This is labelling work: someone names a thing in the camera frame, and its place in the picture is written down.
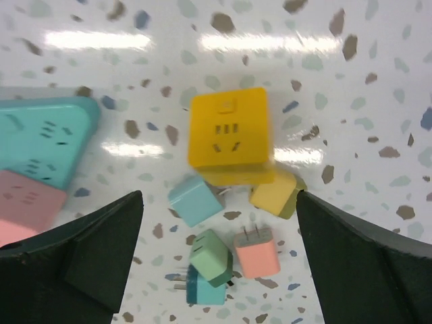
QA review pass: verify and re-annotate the light blue triangular item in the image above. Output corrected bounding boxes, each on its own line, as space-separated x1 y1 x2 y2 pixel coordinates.
1 97 101 190

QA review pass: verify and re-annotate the salmon pink charger plug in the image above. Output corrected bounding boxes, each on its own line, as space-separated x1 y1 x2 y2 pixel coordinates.
234 227 281 279

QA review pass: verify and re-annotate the yellow charger plug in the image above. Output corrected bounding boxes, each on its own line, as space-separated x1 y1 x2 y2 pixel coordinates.
249 169 307 219

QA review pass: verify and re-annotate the light cyan charger plug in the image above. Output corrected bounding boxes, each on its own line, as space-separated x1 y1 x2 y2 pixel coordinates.
168 175 232 227

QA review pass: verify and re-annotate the yellow cube socket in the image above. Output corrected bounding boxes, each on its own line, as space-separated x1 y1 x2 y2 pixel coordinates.
188 87 275 186

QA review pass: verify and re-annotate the pink cube socket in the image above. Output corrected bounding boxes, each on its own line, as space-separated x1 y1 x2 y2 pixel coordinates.
1 170 67 246

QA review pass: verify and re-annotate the teal blue charger plug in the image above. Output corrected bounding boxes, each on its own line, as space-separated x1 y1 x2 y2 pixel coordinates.
173 265 227 306

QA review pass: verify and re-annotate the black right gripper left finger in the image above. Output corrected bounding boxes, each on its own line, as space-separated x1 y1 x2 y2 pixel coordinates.
1 190 144 324

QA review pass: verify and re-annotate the green charger plug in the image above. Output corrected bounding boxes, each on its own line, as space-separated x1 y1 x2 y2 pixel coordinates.
190 229 234 288

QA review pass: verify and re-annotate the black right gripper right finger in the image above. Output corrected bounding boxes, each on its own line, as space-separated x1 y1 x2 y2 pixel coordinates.
296 190 431 323

